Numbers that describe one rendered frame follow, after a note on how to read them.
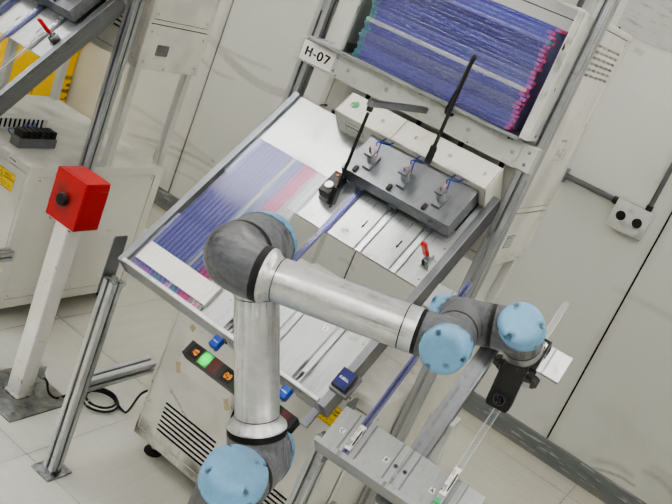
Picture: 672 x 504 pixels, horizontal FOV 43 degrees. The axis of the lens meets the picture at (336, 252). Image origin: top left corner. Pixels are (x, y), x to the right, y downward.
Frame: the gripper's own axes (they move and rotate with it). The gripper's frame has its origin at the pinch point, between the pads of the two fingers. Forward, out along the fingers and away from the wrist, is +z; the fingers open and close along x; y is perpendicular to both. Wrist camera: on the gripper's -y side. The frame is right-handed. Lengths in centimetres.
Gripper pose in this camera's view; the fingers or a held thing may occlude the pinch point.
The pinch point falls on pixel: (515, 381)
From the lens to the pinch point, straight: 173.1
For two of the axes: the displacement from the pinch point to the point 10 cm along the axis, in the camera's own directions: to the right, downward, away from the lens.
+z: 1.9, 3.6, 9.1
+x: -8.1, -4.7, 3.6
